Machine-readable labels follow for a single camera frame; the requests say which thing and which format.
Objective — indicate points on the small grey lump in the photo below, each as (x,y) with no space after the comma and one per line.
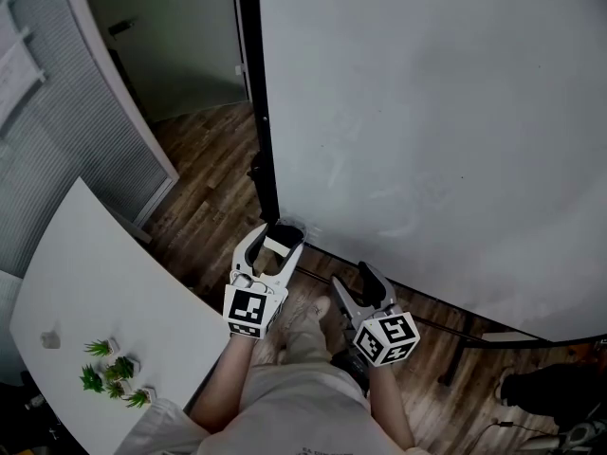
(50,340)

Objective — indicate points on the person's right forearm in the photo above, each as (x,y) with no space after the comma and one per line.
(389,405)

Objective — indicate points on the white whiteboard eraser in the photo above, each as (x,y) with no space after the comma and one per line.
(276,246)

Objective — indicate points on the black waist device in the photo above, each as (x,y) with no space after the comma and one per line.
(351,370)

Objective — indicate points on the white door frame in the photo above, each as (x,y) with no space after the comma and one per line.
(102,64)

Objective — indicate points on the white wall sign holder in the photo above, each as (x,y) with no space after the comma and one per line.
(16,74)

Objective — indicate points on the large white whiteboard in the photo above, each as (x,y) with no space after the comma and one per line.
(253,64)

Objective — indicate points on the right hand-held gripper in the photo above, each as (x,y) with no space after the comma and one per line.
(396,331)

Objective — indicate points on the white table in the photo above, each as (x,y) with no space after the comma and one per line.
(109,273)

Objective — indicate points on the person's left forearm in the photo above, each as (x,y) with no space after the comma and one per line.
(226,382)

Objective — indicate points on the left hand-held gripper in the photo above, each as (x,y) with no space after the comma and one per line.
(244,307)

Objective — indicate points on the person's beige trousers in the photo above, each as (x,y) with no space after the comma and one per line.
(303,349)

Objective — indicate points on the person's light shoe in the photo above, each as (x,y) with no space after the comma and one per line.
(318,308)

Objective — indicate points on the grey wheeled base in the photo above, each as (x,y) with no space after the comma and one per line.
(578,439)

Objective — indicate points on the grey-green door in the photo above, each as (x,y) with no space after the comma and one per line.
(185,55)

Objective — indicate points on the cluster of small potted plants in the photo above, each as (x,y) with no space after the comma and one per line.
(124,367)

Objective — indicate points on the person's beige shirt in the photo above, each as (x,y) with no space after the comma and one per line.
(294,415)

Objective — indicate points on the black office chair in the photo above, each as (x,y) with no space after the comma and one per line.
(19,424)

